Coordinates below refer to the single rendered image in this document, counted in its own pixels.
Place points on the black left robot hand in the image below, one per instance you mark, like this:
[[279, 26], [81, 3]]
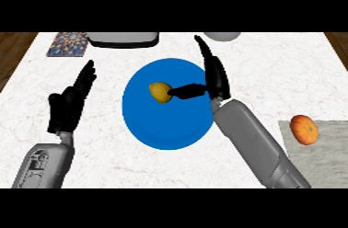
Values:
[[69, 106]]

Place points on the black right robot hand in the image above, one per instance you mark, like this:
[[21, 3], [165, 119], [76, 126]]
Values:
[[215, 75]]

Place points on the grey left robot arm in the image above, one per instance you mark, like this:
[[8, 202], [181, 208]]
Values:
[[45, 165]]

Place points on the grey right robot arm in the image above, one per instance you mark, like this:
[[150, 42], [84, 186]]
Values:
[[255, 141]]

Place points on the yellow lemon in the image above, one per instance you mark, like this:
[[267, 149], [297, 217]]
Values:
[[161, 92]]

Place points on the blue plate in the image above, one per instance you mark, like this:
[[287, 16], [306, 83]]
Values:
[[168, 121]]

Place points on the grey placemat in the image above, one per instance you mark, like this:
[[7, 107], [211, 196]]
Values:
[[319, 161]]

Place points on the pale grey round object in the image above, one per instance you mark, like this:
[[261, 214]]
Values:
[[223, 36]]

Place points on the colourful patterned tile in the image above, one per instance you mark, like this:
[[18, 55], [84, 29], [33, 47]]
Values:
[[69, 44]]

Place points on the grey appliance with black base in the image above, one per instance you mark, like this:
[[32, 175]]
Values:
[[124, 39]]

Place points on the orange fruit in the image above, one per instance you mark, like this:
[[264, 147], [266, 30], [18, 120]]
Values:
[[304, 129]]

